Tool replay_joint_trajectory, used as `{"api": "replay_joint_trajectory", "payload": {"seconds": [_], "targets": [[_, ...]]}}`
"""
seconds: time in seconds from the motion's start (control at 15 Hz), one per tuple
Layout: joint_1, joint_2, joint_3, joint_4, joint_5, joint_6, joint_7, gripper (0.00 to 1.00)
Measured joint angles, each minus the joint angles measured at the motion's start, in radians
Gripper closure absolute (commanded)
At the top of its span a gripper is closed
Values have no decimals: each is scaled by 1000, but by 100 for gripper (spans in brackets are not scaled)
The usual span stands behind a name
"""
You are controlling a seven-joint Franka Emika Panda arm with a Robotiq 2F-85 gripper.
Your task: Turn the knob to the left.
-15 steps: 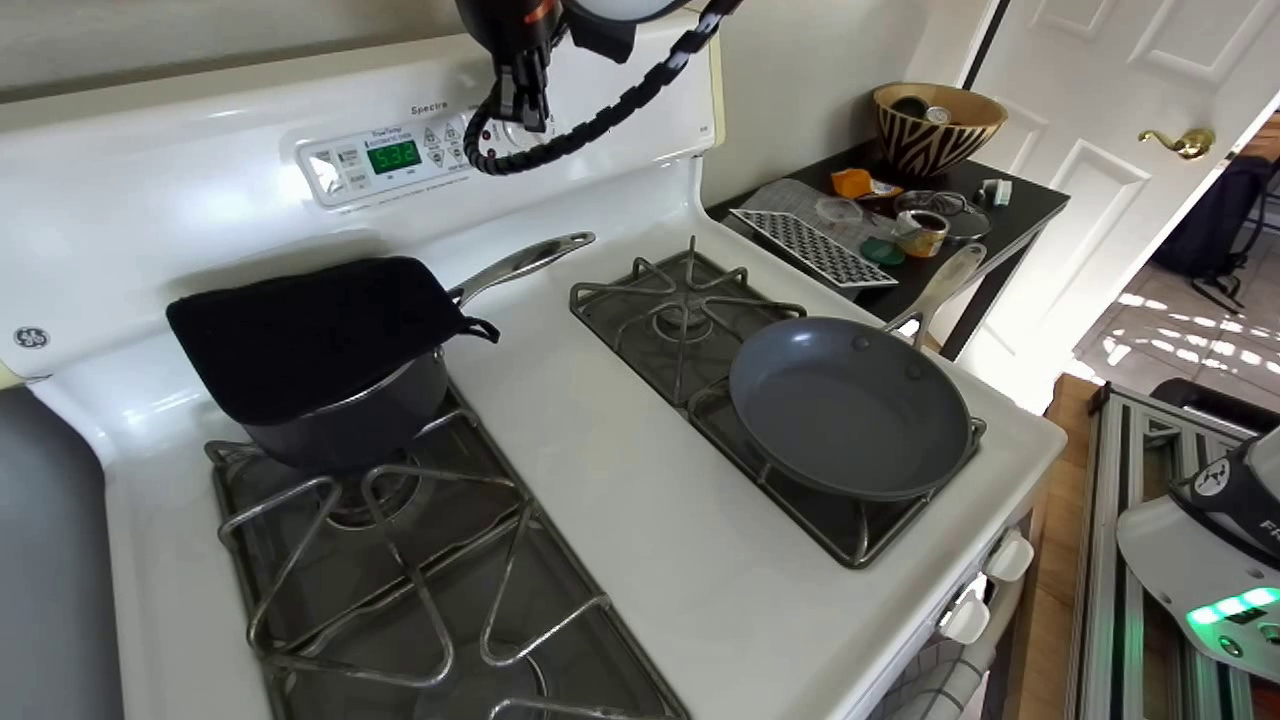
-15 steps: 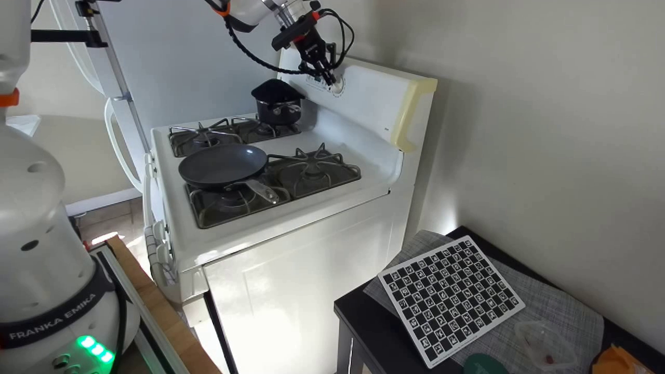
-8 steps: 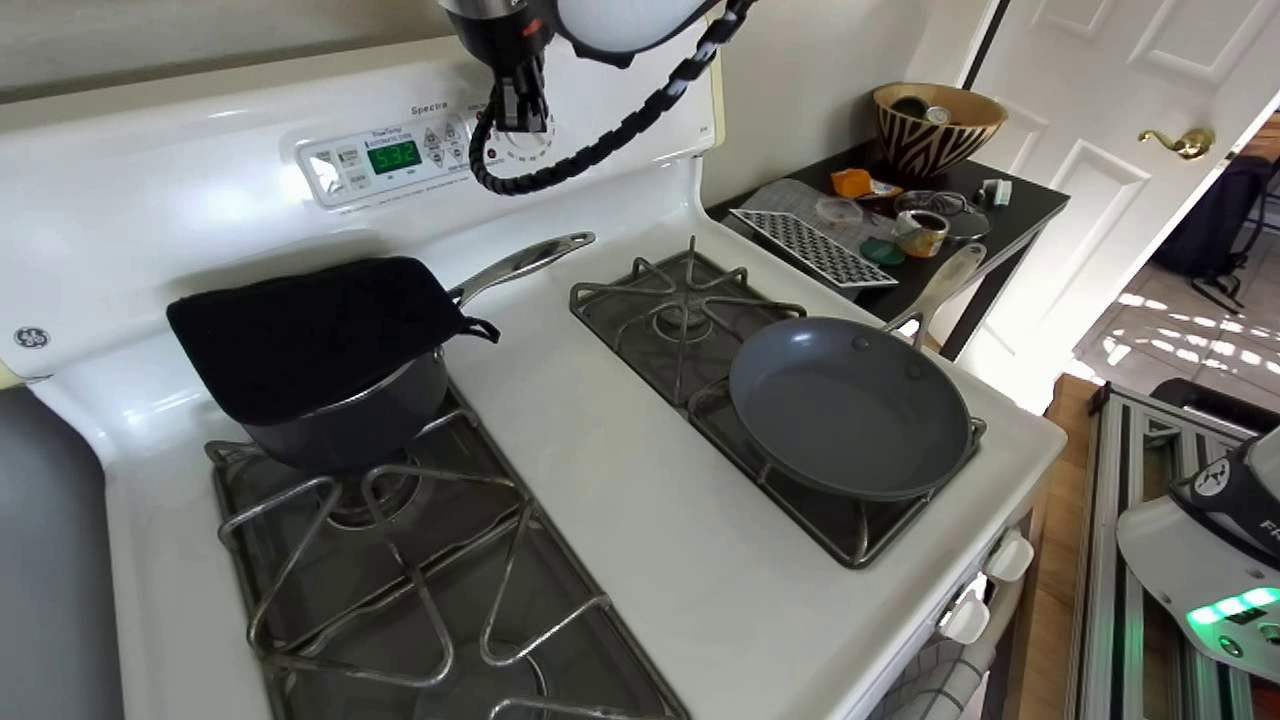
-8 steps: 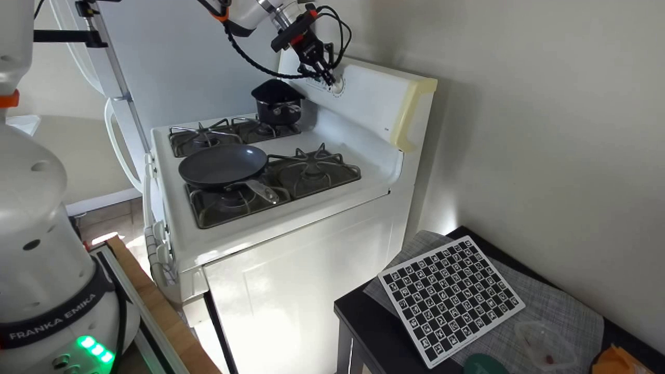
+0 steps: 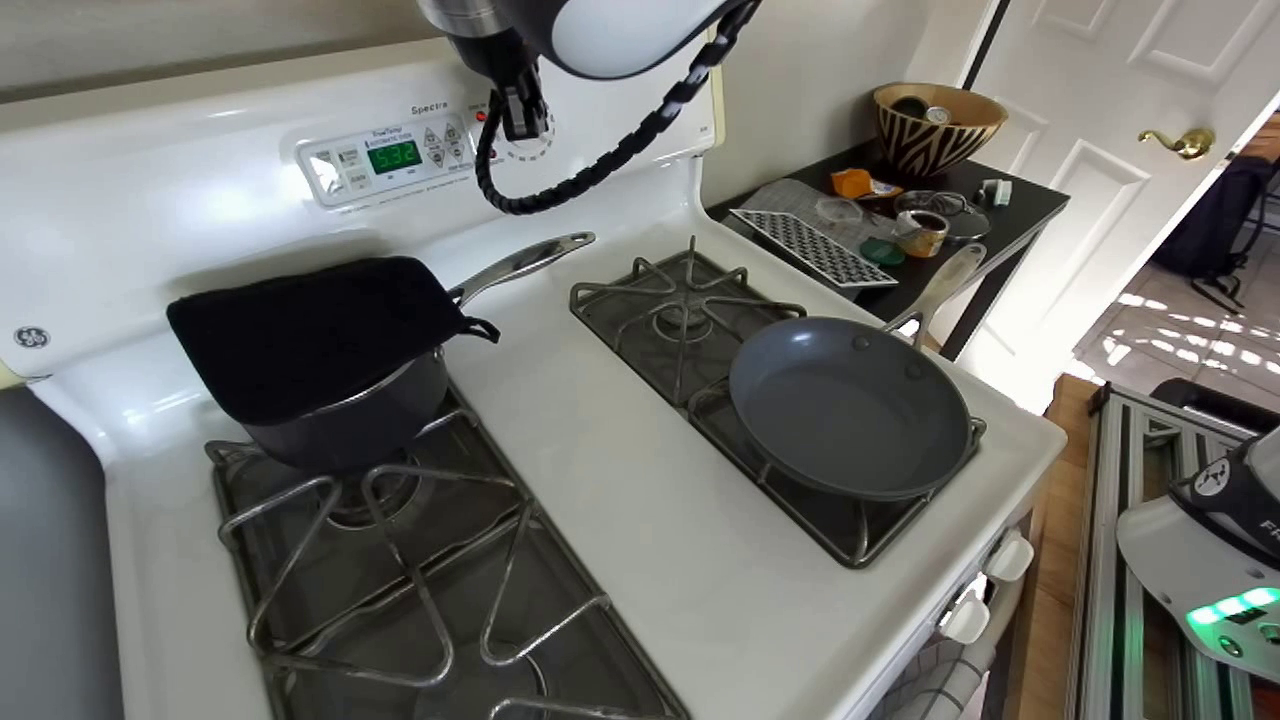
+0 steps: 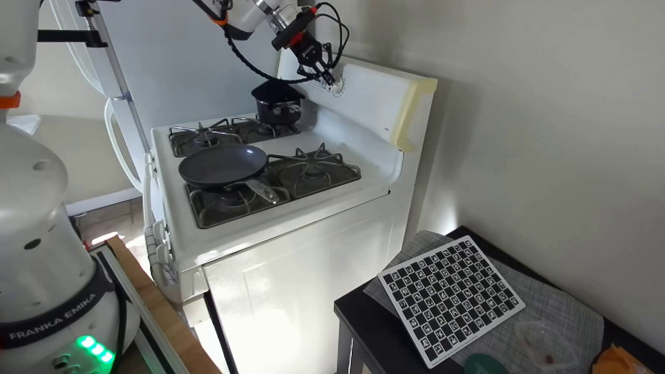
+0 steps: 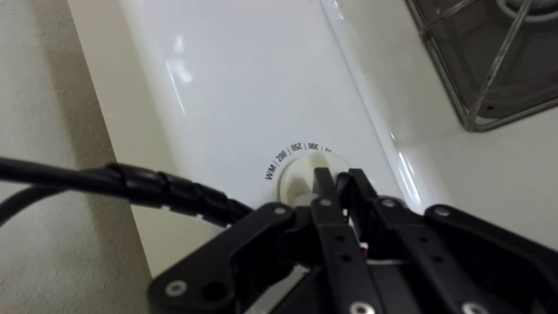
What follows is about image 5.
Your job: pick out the black side table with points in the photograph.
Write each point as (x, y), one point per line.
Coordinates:
(1027, 202)

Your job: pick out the small orange object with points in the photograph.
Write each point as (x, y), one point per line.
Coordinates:
(855, 180)

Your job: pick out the oven keypad green display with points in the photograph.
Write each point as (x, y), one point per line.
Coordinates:
(335, 166)

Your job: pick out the steel burner grate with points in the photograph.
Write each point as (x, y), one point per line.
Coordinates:
(402, 470)
(642, 333)

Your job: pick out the white gas stove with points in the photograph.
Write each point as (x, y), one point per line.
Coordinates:
(642, 505)

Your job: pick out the black white checkerboard board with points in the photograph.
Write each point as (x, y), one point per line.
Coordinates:
(812, 245)

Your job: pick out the grey nonstick frying pan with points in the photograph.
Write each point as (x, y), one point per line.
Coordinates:
(841, 404)

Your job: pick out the white burner control knob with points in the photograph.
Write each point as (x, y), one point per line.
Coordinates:
(961, 616)
(1011, 556)

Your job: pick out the white panel door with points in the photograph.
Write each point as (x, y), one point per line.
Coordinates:
(1092, 224)

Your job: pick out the small green object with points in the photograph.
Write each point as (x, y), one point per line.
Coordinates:
(883, 248)

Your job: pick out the small white box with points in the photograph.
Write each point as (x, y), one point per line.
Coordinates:
(999, 190)

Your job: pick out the aluminium frame rails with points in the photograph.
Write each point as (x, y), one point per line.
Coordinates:
(1106, 562)

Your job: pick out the woven patterned basket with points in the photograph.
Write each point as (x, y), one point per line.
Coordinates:
(934, 151)

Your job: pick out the wooden board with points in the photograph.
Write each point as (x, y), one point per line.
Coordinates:
(1061, 534)

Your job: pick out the black chair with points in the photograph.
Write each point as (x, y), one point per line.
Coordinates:
(1204, 224)

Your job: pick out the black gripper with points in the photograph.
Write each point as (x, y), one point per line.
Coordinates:
(501, 59)

